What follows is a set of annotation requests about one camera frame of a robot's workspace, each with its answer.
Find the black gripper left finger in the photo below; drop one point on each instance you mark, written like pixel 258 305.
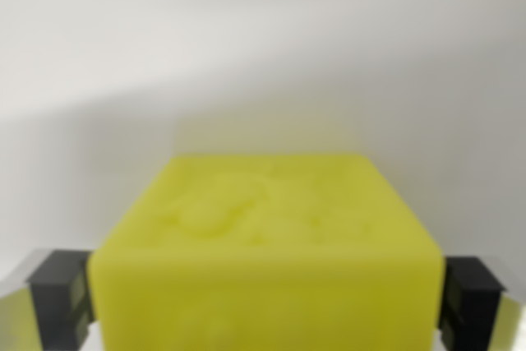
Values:
pixel 53 297

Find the yellow cube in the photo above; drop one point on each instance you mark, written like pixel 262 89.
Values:
pixel 267 252

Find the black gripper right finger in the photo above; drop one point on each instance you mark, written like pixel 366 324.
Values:
pixel 476 306

